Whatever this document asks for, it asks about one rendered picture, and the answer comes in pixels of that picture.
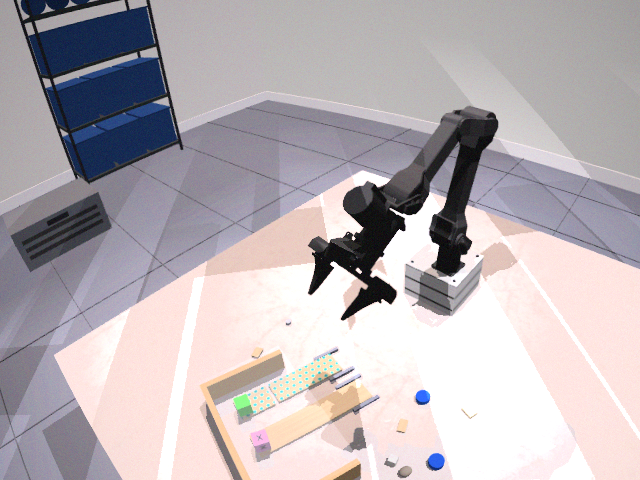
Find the white strip with cyan polka dots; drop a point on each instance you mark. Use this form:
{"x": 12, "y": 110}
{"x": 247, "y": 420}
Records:
{"x": 319, "y": 370}

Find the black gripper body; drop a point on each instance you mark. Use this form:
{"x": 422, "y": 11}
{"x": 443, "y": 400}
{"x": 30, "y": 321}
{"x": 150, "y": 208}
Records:
{"x": 376, "y": 286}

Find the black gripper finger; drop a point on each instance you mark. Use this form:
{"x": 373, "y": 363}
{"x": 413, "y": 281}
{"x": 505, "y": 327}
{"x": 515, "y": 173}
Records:
{"x": 364, "y": 299}
{"x": 321, "y": 272}

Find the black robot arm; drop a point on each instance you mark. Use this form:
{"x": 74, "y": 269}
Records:
{"x": 408, "y": 189}

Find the blue round disc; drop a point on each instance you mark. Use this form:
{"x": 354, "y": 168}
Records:
{"x": 436, "y": 461}
{"x": 422, "y": 397}

